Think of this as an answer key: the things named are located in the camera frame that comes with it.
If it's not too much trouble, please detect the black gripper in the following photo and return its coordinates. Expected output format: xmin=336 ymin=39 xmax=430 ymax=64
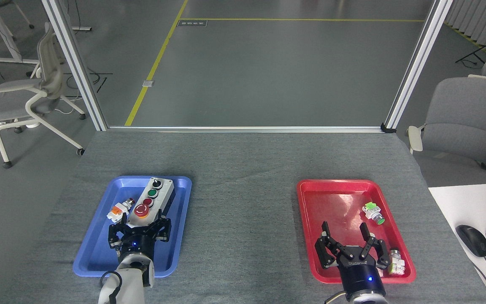
xmin=108 ymin=210 xmax=172 ymax=257
xmin=315 ymin=221 xmax=391 ymax=301

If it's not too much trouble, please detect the grey control box with buttons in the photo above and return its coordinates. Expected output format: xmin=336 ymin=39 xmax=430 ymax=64
xmin=126 ymin=177 xmax=175 ymax=228

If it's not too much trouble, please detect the blue plastic tray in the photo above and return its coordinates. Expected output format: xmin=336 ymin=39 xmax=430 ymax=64
xmin=73 ymin=176 xmax=192 ymax=278

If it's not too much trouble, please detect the red plastic tray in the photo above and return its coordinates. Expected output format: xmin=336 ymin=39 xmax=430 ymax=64
xmin=297 ymin=179 xmax=417 ymax=284

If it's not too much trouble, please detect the grey felt table cover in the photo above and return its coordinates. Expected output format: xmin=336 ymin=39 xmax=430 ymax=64
xmin=0 ymin=130 xmax=486 ymax=304

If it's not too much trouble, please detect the white desk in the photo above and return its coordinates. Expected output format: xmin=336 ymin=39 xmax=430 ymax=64
xmin=428 ymin=182 xmax=486 ymax=304

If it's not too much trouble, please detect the black computer mouse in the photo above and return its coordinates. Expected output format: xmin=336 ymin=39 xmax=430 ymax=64
xmin=456 ymin=225 xmax=486 ymax=258

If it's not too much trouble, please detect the white grey office chair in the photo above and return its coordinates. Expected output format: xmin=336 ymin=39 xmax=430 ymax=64
xmin=0 ymin=22 xmax=86 ymax=169

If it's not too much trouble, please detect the black tripod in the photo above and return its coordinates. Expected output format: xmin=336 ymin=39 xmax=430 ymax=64
xmin=455 ymin=23 xmax=486 ymax=66

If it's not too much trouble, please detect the grey pleated curtain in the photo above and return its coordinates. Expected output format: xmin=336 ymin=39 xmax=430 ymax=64
xmin=443 ymin=0 xmax=486 ymax=55

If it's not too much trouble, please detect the red push button switch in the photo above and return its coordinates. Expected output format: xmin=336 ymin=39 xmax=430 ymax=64
xmin=106 ymin=198 xmax=136 ymax=223

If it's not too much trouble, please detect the green push button switch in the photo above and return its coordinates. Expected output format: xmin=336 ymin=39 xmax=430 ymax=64
xmin=362 ymin=202 xmax=386 ymax=225

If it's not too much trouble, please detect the white silver push button switch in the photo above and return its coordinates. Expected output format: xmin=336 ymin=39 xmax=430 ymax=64
xmin=387 ymin=248 xmax=406 ymax=276

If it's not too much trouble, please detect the silver aluminium rail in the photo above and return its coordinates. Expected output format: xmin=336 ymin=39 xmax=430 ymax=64
xmin=107 ymin=126 xmax=385 ymax=134

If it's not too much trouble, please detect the black floor cable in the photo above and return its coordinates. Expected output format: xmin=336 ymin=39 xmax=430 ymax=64
xmin=63 ymin=71 xmax=113 ymax=94

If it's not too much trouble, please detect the silver aluminium post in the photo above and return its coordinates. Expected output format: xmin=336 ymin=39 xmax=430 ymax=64
xmin=42 ymin=0 xmax=108 ymax=131
xmin=381 ymin=0 xmax=454 ymax=134

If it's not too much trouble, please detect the white desk frame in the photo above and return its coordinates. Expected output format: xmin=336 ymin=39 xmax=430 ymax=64
xmin=0 ymin=0 xmax=41 ymax=91

